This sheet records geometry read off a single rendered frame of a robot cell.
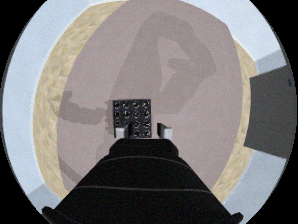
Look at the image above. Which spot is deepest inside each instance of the black square knob box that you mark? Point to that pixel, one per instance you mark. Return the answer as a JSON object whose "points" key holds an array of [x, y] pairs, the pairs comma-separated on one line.
{"points": [[141, 120]]}

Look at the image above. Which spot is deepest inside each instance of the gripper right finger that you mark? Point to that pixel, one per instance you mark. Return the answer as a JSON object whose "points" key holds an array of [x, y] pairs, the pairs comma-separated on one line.
{"points": [[164, 132]]}

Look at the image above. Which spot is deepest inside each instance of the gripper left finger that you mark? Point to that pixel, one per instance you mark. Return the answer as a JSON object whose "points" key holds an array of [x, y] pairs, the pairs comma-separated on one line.
{"points": [[124, 132]]}

